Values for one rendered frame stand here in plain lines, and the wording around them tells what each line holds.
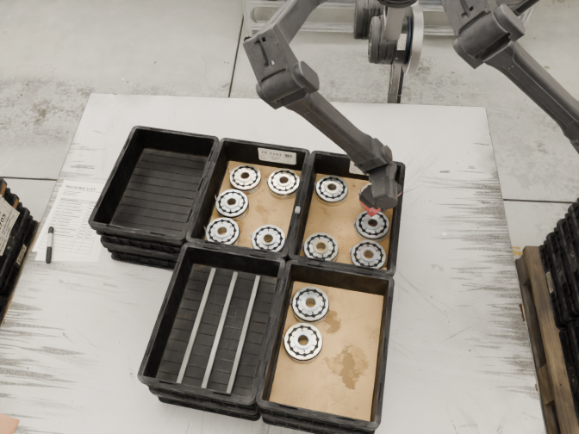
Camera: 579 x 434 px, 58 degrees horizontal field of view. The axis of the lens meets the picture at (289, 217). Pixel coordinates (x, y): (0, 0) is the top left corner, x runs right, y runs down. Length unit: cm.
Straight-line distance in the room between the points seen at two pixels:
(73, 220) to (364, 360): 110
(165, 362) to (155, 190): 58
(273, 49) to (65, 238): 113
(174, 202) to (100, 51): 211
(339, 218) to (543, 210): 149
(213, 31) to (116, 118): 160
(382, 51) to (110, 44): 238
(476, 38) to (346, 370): 87
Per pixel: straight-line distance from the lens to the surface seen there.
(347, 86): 323
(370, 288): 150
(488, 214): 191
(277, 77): 104
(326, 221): 163
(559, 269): 241
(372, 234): 159
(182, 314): 153
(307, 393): 142
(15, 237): 257
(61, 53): 378
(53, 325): 178
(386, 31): 165
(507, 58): 111
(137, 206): 174
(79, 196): 200
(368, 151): 127
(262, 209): 166
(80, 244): 188
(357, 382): 144
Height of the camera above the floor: 221
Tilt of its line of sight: 57 degrees down
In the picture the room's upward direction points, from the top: 2 degrees counter-clockwise
